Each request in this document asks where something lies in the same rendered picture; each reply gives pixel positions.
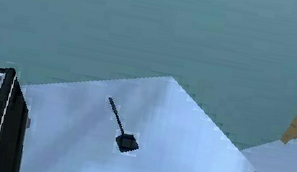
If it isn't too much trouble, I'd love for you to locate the black spatula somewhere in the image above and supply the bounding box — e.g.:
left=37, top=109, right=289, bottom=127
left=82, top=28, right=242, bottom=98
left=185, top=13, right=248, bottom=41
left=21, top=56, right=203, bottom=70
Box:
left=99, top=96, right=147, bottom=156

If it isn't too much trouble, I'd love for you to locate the pale blue top counter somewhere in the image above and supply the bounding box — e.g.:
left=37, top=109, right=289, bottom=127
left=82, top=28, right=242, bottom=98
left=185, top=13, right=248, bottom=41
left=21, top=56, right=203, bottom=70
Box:
left=4, top=50, right=271, bottom=172

